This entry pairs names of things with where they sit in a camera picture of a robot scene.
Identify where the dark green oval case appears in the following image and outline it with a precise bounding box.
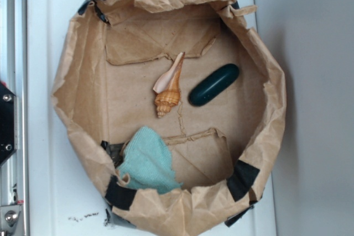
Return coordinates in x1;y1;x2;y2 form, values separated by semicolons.
189;64;240;107

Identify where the white plastic tray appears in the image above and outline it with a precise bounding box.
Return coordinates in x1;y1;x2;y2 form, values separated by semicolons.
26;0;278;236

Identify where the aluminium frame rail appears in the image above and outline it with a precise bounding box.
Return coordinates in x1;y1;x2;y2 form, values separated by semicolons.
1;0;30;235

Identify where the light teal cloth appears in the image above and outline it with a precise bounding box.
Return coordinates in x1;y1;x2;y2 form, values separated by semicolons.
117;126;182;194

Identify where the crumpled brown paper bag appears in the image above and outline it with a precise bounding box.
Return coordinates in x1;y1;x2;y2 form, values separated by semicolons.
51;0;287;235

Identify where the black mounting bracket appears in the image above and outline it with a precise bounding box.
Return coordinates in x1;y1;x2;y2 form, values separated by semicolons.
0;81;17;166

